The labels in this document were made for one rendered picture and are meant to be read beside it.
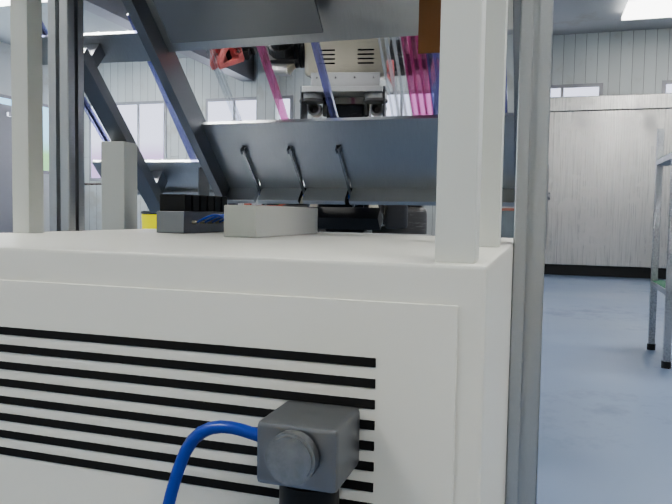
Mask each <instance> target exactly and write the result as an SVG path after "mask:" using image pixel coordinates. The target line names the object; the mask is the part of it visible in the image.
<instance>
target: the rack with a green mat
mask: <svg viewBox="0 0 672 504"><path fill-rule="evenodd" d="M664 134H665V129H664V128H663V129H657V145H656V168H655V190H654V213H653V235H652V258H651V280H650V302H649V325H648V343H647V350H655V348H656V344H655V333H656V311H657V290H658V291H659V292H661V293H663V294H664V295H665V307H664V329H663V351H662V360H661V368H664V369H671V341H672V152H671V153H669V154H667V155H665V156H664ZM663 166H671V176H670V198H669V220H668V242H667V264H666V281H664V280H658V267H659V245H660V223H661V200H662V178H663Z"/></svg>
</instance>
